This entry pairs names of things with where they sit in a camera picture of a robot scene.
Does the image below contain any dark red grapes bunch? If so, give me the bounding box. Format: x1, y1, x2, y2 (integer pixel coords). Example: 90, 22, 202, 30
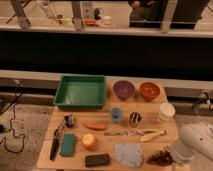
147, 151, 174, 166

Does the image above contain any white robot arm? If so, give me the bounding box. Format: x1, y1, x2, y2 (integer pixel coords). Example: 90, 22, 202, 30
168, 121, 213, 166

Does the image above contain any blue cup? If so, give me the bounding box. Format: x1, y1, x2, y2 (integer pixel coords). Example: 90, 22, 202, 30
110, 107, 123, 123

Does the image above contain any white paper cup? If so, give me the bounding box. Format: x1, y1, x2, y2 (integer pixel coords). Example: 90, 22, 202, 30
158, 103, 175, 121

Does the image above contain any purple bowl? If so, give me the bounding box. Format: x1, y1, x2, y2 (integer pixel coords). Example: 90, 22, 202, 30
113, 80, 135, 100

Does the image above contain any green plastic tray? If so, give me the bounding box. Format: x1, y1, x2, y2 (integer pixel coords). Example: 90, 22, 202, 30
54, 75, 106, 109

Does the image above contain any orange bowl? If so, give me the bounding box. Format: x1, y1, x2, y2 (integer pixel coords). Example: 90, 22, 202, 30
139, 82, 160, 101

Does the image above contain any orange carrot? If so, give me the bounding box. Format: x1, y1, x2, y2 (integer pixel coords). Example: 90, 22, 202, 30
83, 123, 106, 130

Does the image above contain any metal fork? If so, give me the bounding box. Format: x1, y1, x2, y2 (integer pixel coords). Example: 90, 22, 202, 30
104, 131, 135, 136

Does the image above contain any wooden board table top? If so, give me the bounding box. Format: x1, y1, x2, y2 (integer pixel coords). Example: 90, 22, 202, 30
36, 75, 192, 171

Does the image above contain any orange apple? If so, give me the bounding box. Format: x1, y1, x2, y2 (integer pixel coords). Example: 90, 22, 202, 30
82, 134, 97, 150

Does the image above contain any yellow banana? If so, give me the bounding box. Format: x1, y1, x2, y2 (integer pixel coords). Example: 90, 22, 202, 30
137, 130, 166, 142

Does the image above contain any blue-grey cloth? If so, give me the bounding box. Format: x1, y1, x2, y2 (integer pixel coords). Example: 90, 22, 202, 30
114, 143, 143, 168

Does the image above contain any black rectangular block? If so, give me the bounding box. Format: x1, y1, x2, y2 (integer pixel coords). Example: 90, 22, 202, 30
85, 154, 110, 167

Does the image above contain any green sponge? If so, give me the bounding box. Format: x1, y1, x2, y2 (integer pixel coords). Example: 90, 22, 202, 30
60, 134, 77, 157

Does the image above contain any black handled knife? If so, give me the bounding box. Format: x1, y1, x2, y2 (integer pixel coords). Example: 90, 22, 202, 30
50, 121, 65, 161

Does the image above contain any black cable on floor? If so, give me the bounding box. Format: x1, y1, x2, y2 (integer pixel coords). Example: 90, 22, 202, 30
0, 79, 26, 154

